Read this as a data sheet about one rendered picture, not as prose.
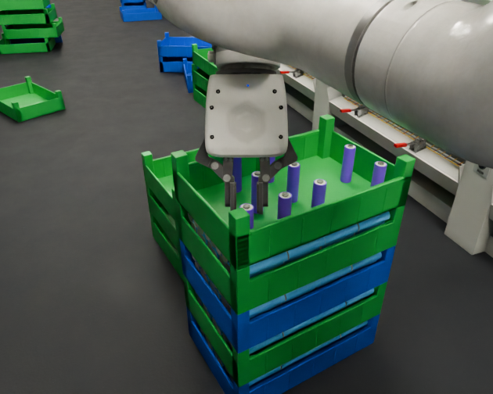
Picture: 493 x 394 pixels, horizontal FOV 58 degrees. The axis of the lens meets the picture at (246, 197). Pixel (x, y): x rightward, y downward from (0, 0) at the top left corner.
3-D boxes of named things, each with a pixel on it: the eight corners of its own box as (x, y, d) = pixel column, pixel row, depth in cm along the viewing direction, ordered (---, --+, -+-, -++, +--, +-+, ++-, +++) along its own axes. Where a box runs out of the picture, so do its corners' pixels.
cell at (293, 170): (290, 204, 68) (293, 166, 64) (283, 198, 69) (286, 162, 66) (300, 201, 69) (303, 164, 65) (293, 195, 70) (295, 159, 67)
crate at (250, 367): (239, 388, 69) (238, 354, 64) (185, 305, 83) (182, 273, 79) (380, 313, 81) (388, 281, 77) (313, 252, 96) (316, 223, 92)
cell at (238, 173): (227, 153, 68) (228, 190, 72) (233, 159, 67) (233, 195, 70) (237, 151, 69) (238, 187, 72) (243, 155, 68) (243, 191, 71)
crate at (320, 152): (236, 271, 56) (235, 220, 51) (174, 197, 70) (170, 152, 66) (406, 205, 69) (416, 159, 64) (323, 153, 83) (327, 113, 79)
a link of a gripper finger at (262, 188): (257, 161, 55) (257, 214, 55) (282, 161, 55) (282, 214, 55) (256, 159, 58) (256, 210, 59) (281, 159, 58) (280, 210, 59)
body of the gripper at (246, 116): (201, 59, 51) (203, 158, 52) (290, 59, 51) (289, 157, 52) (206, 69, 58) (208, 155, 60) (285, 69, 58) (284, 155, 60)
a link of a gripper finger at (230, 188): (209, 161, 54) (210, 215, 55) (235, 161, 55) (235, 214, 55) (211, 159, 58) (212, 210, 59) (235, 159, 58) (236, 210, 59)
